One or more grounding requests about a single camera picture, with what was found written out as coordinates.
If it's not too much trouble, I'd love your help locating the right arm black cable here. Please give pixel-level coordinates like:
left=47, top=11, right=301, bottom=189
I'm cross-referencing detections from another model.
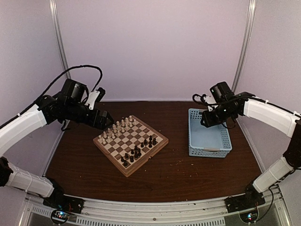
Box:
left=192, top=93, right=212, bottom=105

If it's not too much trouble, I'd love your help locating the eleventh dark chess piece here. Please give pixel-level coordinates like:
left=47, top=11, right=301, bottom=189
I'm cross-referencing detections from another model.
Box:
left=152, top=138, right=157, bottom=145

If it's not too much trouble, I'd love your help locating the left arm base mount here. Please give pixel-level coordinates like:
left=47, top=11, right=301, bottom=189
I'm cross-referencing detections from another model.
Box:
left=43, top=196, right=84, bottom=214

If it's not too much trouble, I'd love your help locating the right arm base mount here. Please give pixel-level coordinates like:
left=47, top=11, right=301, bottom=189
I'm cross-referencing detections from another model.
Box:
left=224, top=194, right=265, bottom=213

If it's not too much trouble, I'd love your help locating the aluminium frame post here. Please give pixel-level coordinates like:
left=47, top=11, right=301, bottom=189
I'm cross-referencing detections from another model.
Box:
left=49, top=0, right=69, bottom=70
left=231, top=0, right=257, bottom=92

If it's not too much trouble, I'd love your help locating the right aluminium frame post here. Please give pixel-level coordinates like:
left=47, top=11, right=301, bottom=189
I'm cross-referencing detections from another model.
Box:
left=231, top=0, right=257, bottom=92

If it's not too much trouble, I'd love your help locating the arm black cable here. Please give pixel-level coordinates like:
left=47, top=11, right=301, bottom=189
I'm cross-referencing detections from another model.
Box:
left=14, top=65, right=104, bottom=118
left=192, top=93, right=212, bottom=105

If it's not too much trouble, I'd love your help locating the light blue plastic basket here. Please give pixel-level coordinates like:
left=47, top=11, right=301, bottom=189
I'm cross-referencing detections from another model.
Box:
left=188, top=108, right=232, bottom=158

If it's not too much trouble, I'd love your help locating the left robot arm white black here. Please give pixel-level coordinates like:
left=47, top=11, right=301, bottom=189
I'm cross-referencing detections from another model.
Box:
left=0, top=79, right=114, bottom=209

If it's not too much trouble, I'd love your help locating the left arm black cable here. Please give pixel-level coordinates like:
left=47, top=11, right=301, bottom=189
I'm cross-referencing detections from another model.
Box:
left=14, top=65, right=104, bottom=118

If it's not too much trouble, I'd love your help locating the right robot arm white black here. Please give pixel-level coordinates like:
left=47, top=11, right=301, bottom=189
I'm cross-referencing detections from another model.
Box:
left=199, top=90, right=301, bottom=208

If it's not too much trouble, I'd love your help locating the left aluminium frame post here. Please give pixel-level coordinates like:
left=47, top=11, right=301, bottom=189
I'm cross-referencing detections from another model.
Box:
left=49, top=0, right=69, bottom=70

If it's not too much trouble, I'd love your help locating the front aluminium rail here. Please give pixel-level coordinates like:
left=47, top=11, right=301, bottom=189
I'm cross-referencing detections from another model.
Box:
left=18, top=193, right=292, bottom=226

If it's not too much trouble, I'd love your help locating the row of white chess pieces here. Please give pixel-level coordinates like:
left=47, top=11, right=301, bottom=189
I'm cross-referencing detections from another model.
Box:
left=96, top=115, right=138, bottom=145

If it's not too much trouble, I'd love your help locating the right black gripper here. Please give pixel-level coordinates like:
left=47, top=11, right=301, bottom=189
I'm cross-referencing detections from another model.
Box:
left=200, top=104, right=235, bottom=128

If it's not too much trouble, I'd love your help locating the wooden chess board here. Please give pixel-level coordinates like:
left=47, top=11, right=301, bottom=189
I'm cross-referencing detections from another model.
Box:
left=93, top=116, right=169, bottom=177

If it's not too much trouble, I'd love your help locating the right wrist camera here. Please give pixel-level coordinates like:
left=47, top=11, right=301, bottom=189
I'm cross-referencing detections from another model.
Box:
left=203, top=96, right=217, bottom=111

